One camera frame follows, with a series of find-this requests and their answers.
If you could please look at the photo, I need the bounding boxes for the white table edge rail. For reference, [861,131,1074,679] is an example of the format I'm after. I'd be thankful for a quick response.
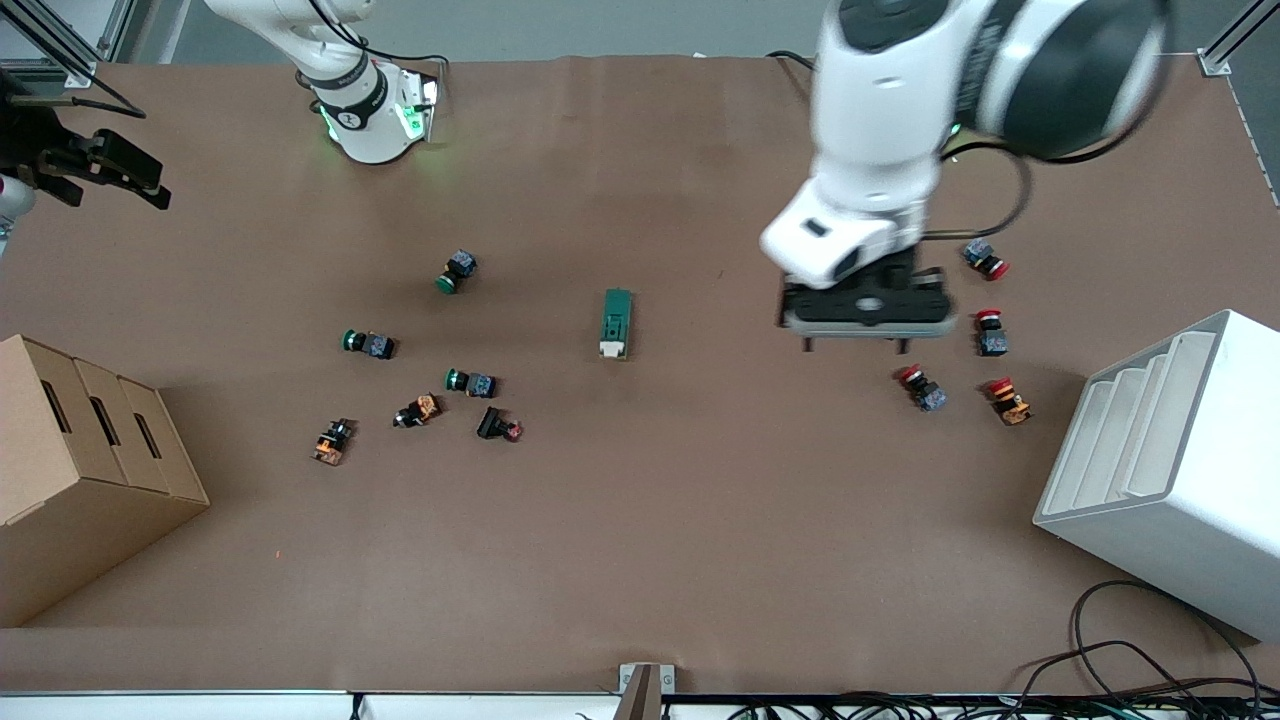
[0,689,622,720]

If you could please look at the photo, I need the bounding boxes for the white ribbed plastic bin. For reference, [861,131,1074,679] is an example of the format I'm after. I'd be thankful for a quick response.
[1033,309,1280,644]

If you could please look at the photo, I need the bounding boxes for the black square push button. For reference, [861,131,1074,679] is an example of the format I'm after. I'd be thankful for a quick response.
[475,405,525,444]

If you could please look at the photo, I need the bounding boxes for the brown cardboard box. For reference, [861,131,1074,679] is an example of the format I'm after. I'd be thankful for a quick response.
[0,333,212,630]

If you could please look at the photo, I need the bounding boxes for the red button orange body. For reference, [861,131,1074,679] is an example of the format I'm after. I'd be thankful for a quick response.
[987,376,1035,428]

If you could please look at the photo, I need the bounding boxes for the black looped floor cable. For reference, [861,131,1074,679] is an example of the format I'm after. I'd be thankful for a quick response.
[1020,579,1266,701]

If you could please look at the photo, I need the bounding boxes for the aluminium frame corner post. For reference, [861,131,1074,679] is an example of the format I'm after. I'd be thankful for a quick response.
[1196,0,1280,79]
[0,0,137,90]

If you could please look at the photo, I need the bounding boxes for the black cable bundle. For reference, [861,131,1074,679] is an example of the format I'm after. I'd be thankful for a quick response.
[720,688,1280,720]

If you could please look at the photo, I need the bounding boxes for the aluminium profile post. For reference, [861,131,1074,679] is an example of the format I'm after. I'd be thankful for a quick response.
[617,662,677,720]

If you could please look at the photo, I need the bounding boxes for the black button orange body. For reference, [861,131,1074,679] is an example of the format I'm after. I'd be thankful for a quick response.
[392,393,443,430]
[311,417,357,468]

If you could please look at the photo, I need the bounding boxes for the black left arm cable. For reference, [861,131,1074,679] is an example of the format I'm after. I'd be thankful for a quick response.
[918,138,1035,243]

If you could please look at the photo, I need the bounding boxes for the green load switch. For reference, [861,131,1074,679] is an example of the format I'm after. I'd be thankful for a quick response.
[598,288,636,363]

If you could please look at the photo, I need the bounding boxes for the green capped push button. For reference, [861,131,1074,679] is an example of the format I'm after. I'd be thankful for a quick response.
[340,328,398,362]
[443,367,499,400]
[434,249,479,296]

